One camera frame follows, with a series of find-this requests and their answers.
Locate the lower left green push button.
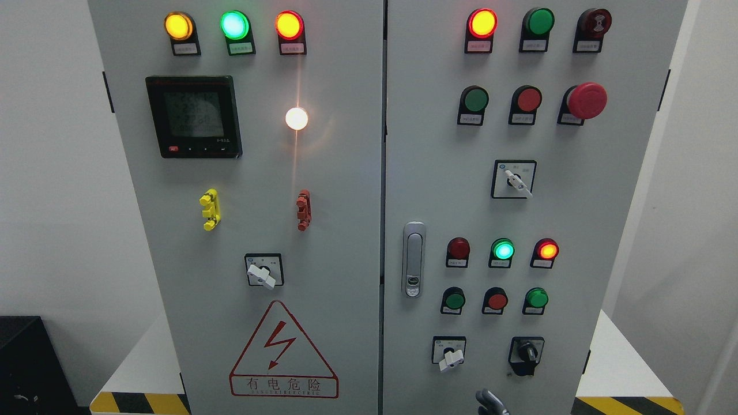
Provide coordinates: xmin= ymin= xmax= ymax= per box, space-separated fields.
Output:
xmin=440 ymin=286 xmax=466 ymax=315

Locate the green push button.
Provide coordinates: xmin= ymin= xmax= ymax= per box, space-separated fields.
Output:
xmin=522 ymin=287 xmax=550 ymax=315
xmin=457 ymin=86 xmax=490 ymax=126
xmin=440 ymin=286 xmax=466 ymax=315

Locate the upper green push button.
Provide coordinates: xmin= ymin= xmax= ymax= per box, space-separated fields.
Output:
xmin=457 ymin=86 xmax=490 ymax=126

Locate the lower red push button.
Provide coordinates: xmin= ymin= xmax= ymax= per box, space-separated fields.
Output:
xmin=481 ymin=286 xmax=509 ymax=315

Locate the red push button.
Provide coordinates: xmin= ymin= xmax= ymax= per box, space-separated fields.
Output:
xmin=508 ymin=85 xmax=542 ymax=126
xmin=481 ymin=286 xmax=509 ymax=315

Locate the lower right green push button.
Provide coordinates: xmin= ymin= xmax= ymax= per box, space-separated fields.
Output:
xmin=522 ymin=287 xmax=550 ymax=315

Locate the upper red push button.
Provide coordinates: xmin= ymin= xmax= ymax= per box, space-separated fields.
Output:
xmin=508 ymin=85 xmax=542 ymax=126

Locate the red emergency stop mushroom button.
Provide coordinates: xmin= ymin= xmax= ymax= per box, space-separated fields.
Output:
xmin=557 ymin=82 xmax=607 ymax=126

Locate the red terminal clip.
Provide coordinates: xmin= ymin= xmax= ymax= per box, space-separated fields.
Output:
xmin=296 ymin=189 xmax=312 ymax=232

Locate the dark red unlit indicator light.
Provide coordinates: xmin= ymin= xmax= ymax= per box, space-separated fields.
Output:
xmin=445 ymin=237 xmax=471 ymax=268

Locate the white glowing indicator light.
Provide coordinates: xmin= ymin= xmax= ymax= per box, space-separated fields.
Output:
xmin=285 ymin=106 xmax=309 ymax=131

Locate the left grey cabinet door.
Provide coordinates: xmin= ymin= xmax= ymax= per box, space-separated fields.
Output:
xmin=89 ymin=1 xmax=384 ymax=414

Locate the grey cabinet door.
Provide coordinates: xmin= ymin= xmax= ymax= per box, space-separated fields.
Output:
xmin=383 ymin=1 xmax=687 ymax=414
xmin=89 ymin=1 xmax=384 ymax=414

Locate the lit green indicator light middle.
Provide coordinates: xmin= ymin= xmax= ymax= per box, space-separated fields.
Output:
xmin=488 ymin=238 xmax=515 ymax=269

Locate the yellow terminal clip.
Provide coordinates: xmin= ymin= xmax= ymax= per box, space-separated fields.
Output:
xmin=199 ymin=187 xmax=221 ymax=231

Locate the right grey cabinet door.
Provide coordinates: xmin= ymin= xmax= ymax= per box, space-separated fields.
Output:
xmin=383 ymin=1 xmax=687 ymax=414

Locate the red electric warning triangle sticker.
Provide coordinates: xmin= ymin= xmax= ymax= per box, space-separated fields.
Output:
xmin=229 ymin=300 xmax=339 ymax=399

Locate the lit red indicator light middle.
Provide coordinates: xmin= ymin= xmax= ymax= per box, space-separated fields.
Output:
xmin=530 ymin=238 xmax=560 ymax=270

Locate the black digital power meter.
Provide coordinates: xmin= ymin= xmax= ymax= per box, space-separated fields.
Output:
xmin=145 ymin=76 xmax=242 ymax=159

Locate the red indicator light top left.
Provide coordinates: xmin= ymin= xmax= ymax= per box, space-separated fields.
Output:
xmin=274 ymin=10 xmax=307 ymax=55

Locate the red indicator light top right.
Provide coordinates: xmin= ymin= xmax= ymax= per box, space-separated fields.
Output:
xmin=464 ymin=8 xmax=498 ymax=54

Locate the green indicator light top left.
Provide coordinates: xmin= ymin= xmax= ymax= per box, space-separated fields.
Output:
xmin=220 ymin=10 xmax=256 ymax=56

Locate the dark green indicator light top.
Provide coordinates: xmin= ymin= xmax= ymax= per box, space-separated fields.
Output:
xmin=519 ymin=7 xmax=555 ymax=53

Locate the yellow indicator light top left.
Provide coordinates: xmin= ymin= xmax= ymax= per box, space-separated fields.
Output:
xmin=164 ymin=11 xmax=201 ymax=56

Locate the dark red buzzer alarm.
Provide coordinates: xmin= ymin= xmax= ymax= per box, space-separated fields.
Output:
xmin=573 ymin=8 xmax=612 ymax=54

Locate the white platform with hazard stripes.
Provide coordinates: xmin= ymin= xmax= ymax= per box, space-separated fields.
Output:
xmin=90 ymin=312 xmax=685 ymax=414

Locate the black box lower left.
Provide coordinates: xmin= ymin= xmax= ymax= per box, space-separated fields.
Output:
xmin=1 ymin=316 xmax=79 ymax=414

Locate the silver door lock handle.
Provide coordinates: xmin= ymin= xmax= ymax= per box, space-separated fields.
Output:
xmin=401 ymin=221 xmax=426 ymax=299

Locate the left door white selector switch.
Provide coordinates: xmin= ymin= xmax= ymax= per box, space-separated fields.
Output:
xmin=243 ymin=253 xmax=284 ymax=290

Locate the upper right white selector switch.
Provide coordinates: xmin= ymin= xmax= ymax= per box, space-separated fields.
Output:
xmin=491 ymin=160 xmax=537 ymax=199

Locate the lower white selector switch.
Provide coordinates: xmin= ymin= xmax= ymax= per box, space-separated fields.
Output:
xmin=431 ymin=335 xmax=466 ymax=373

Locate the black rotary selector switch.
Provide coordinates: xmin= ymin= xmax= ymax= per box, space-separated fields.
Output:
xmin=508 ymin=337 xmax=545 ymax=376

